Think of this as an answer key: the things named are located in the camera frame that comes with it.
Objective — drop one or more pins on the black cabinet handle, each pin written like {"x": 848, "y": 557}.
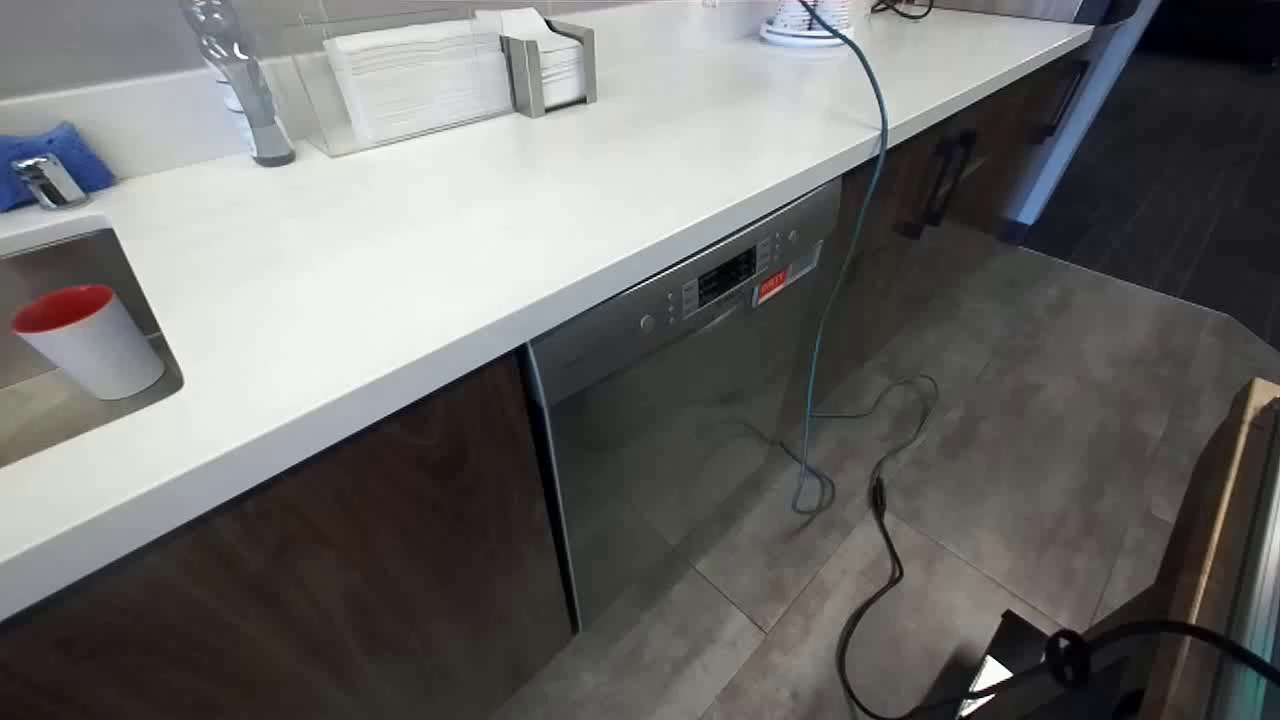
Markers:
{"x": 933, "y": 183}

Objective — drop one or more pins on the blue sponge cloth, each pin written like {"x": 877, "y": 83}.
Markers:
{"x": 51, "y": 168}

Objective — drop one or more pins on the red and white cup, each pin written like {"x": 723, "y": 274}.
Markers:
{"x": 89, "y": 336}

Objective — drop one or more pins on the chrome faucet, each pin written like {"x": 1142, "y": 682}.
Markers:
{"x": 232, "y": 63}

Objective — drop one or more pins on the wooden cart frame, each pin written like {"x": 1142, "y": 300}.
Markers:
{"x": 1218, "y": 571}

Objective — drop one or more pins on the white kettle base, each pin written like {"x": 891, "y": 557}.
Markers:
{"x": 807, "y": 27}

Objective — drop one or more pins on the white paper towel stack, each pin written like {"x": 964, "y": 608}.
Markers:
{"x": 405, "y": 83}

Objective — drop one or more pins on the dark wood cabinet door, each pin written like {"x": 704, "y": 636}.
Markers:
{"x": 405, "y": 572}

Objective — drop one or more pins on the stainless steel dishwasher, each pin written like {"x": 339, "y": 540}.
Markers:
{"x": 661, "y": 399}

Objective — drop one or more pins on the stainless steel sink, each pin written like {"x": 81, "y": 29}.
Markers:
{"x": 38, "y": 401}

